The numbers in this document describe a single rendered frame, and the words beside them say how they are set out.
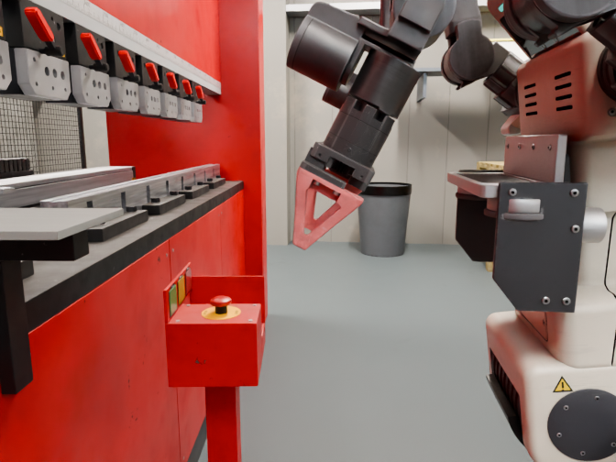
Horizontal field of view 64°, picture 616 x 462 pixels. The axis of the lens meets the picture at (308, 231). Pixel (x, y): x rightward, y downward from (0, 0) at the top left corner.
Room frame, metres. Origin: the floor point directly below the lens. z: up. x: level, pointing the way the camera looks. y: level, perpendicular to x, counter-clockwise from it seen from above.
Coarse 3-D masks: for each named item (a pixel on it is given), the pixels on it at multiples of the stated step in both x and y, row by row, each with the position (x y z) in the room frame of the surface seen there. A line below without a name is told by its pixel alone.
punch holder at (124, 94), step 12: (108, 48) 1.30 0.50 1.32; (120, 48) 1.34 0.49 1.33; (108, 60) 1.30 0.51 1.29; (120, 60) 1.33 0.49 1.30; (132, 60) 1.43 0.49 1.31; (108, 72) 1.30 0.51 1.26; (120, 72) 1.33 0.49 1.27; (120, 84) 1.31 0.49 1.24; (132, 84) 1.40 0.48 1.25; (120, 96) 1.31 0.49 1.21; (132, 96) 1.39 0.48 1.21; (96, 108) 1.30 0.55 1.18; (108, 108) 1.30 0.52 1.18; (120, 108) 1.31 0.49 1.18; (132, 108) 1.39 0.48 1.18
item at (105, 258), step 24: (216, 192) 2.08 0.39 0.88; (168, 216) 1.41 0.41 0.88; (192, 216) 1.58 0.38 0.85; (120, 240) 1.07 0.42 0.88; (144, 240) 1.12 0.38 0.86; (48, 264) 0.85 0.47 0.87; (72, 264) 0.85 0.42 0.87; (96, 264) 0.87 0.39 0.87; (120, 264) 0.98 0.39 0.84; (24, 288) 0.71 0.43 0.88; (48, 288) 0.71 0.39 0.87; (72, 288) 0.78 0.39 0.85; (48, 312) 0.70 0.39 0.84
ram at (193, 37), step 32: (32, 0) 0.94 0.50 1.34; (96, 0) 1.22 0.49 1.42; (128, 0) 1.43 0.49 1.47; (160, 0) 1.72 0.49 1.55; (192, 0) 2.18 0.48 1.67; (96, 32) 1.20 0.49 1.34; (160, 32) 1.70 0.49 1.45; (192, 32) 2.15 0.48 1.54; (160, 64) 1.69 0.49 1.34; (192, 64) 2.13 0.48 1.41
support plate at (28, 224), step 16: (0, 208) 0.68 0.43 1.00; (16, 208) 0.68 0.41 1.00; (32, 208) 0.68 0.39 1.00; (48, 208) 0.68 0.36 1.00; (64, 208) 0.68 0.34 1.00; (80, 208) 0.68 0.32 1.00; (96, 208) 0.68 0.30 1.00; (112, 208) 0.68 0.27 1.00; (0, 224) 0.55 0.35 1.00; (16, 224) 0.55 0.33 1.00; (32, 224) 0.55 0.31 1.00; (48, 224) 0.55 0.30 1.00; (64, 224) 0.55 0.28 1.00; (80, 224) 0.55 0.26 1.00; (96, 224) 0.59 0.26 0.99
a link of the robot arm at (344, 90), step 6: (354, 72) 0.93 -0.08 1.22; (354, 78) 0.93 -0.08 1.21; (342, 84) 0.92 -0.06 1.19; (348, 84) 0.93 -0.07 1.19; (330, 90) 0.92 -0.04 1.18; (342, 90) 0.92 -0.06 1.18; (348, 90) 0.92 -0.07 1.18; (324, 96) 0.93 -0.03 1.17; (330, 96) 0.93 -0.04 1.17; (336, 96) 0.92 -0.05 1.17; (342, 96) 0.92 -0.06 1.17; (330, 102) 0.94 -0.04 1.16; (336, 102) 0.93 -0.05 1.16; (342, 102) 0.93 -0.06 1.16
